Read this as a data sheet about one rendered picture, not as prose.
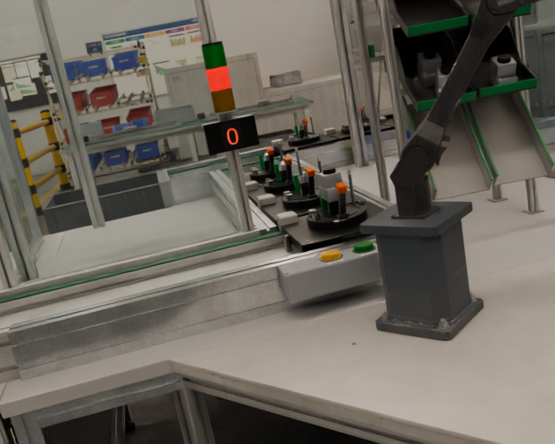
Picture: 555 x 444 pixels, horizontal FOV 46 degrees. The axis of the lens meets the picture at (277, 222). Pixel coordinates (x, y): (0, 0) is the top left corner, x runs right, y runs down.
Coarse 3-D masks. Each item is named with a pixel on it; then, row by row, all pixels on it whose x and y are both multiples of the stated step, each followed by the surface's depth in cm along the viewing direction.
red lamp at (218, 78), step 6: (210, 72) 150; (216, 72) 149; (222, 72) 150; (228, 72) 152; (210, 78) 150; (216, 78) 150; (222, 78) 150; (228, 78) 151; (210, 84) 151; (216, 84) 150; (222, 84) 150; (228, 84) 151; (216, 90) 151
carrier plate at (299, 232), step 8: (368, 208) 159; (376, 208) 158; (304, 216) 163; (368, 216) 152; (288, 224) 159; (296, 224) 157; (304, 224) 156; (288, 232) 152; (296, 232) 151; (304, 232) 149; (312, 232) 148; (320, 232) 147; (328, 232) 146; (336, 232) 145; (344, 232) 143; (352, 232) 142; (360, 232) 142; (296, 240) 144; (304, 240) 143; (312, 240) 142; (320, 240) 141; (328, 240) 141; (336, 240) 141; (304, 248) 140; (312, 248) 140
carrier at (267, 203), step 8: (320, 160) 179; (320, 168) 179; (296, 176) 179; (304, 176) 175; (296, 184) 180; (304, 184) 175; (288, 192) 177; (296, 192) 180; (304, 192) 176; (264, 200) 182; (272, 200) 183; (280, 200) 185; (288, 200) 174; (296, 200) 172; (304, 200) 171; (312, 200) 170; (320, 200) 171; (264, 208) 179; (272, 208) 177; (280, 208) 176; (288, 208) 174; (296, 208) 172; (304, 208) 171; (312, 208) 169; (320, 208) 168; (272, 216) 169
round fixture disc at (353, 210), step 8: (328, 208) 158; (352, 208) 154; (360, 208) 152; (328, 216) 151; (336, 216) 150; (352, 216) 147; (360, 216) 148; (312, 224) 150; (320, 224) 148; (328, 224) 147; (336, 224) 146; (344, 224) 146; (352, 224) 147
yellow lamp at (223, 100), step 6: (222, 90) 150; (228, 90) 151; (216, 96) 151; (222, 96) 151; (228, 96) 151; (216, 102) 151; (222, 102) 151; (228, 102) 151; (216, 108) 152; (222, 108) 151; (228, 108) 152; (234, 108) 153
